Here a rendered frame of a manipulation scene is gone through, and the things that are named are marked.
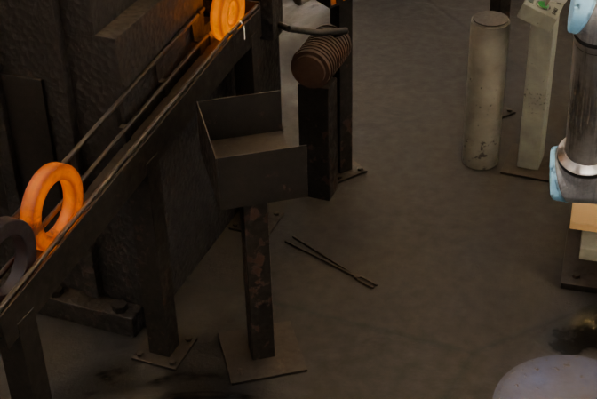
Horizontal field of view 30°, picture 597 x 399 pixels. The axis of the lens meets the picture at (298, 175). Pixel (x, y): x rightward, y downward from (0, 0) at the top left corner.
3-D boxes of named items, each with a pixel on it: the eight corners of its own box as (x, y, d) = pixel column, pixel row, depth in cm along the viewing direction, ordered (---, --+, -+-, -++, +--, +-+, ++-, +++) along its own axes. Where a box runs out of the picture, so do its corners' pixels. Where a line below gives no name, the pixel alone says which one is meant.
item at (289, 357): (234, 400, 280) (215, 158, 241) (216, 333, 302) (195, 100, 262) (313, 386, 284) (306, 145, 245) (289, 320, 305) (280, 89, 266)
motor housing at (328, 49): (292, 199, 354) (287, 48, 325) (316, 164, 372) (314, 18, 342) (330, 207, 350) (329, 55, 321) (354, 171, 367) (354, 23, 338)
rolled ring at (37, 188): (67, 259, 239) (53, 255, 240) (92, 177, 242) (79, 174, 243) (22, 242, 222) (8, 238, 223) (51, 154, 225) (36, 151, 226)
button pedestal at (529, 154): (497, 178, 362) (513, 2, 328) (513, 141, 381) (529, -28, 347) (547, 187, 357) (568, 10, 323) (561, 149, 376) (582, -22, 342)
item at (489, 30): (457, 166, 368) (466, 23, 340) (466, 148, 377) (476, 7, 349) (493, 173, 364) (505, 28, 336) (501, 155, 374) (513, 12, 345)
